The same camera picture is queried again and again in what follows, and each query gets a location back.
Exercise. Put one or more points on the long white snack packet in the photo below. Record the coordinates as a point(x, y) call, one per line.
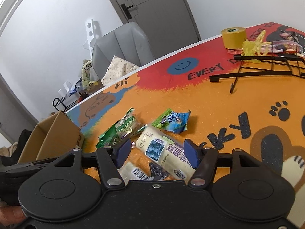
point(157, 148)

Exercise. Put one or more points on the white grey snack packet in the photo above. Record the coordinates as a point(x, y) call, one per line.
point(133, 171)

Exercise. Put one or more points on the black shoe rack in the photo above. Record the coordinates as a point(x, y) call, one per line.
point(55, 101)

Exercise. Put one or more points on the green clear bread packet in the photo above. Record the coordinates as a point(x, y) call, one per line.
point(121, 128)

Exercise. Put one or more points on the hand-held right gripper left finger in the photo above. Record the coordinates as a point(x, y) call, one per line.
point(124, 152)

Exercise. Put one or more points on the dotted cream cushion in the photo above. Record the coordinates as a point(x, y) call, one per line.
point(116, 71)

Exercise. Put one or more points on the yellow tape roll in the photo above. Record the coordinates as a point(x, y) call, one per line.
point(233, 38)

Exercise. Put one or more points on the blue plastic bag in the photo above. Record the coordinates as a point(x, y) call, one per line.
point(76, 88)

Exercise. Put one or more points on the grey door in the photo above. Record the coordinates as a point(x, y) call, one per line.
point(162, 9)

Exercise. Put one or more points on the white holder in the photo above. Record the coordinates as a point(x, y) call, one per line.
point(64, 89)

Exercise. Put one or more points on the person's left hand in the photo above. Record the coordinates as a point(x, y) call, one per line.
point(10, 214)

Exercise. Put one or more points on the yellow plastic piece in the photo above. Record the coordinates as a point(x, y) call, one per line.
point(252, 47)

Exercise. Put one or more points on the grey chair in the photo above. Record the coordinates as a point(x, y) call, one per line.
point(124, 45)

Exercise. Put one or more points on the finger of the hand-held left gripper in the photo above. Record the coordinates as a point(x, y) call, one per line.
point(31, 165)

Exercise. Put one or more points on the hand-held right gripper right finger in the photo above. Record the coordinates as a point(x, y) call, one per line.
point(191, 152)

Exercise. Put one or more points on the white perforated board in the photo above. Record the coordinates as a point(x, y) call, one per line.
point(90, 31)

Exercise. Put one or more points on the clear plastic bag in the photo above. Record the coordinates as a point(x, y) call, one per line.
point(283, 46)

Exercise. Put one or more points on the blue green snack packet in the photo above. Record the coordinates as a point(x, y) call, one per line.
point(172, 120)

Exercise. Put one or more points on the cardboard box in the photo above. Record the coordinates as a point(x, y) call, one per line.
point(59, 128)

